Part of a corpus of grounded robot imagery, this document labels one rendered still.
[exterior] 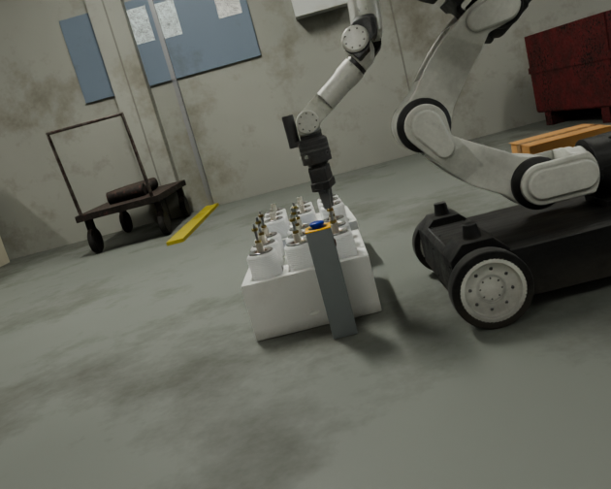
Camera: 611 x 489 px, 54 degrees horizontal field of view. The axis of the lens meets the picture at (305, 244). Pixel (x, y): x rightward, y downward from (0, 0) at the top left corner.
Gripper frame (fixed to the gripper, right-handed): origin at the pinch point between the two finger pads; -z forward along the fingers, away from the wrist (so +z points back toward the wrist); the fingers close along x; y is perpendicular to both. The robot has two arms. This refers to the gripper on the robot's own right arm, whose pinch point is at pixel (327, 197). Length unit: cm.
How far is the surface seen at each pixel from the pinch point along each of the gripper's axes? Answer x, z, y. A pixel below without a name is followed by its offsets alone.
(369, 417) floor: -65, -36, -13
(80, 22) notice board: 325, 151, 258
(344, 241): -3.8, -13.2, -2.9
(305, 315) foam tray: -11.1, -31.7, 12.9
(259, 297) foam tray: -13.8, -22.7, 24.3
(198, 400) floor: -48, -36, 34
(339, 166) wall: 372, -30, 74
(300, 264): -7.5, -16.7, 11.3
